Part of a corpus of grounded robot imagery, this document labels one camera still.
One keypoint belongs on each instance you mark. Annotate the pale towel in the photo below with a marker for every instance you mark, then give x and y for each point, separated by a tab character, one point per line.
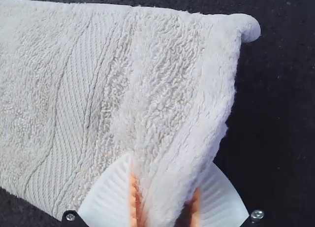
98	89

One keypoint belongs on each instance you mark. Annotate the black mat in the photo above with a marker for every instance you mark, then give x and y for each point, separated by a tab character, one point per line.
283	113

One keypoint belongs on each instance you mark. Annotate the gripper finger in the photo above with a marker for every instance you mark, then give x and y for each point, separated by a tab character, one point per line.
219	207
110	200

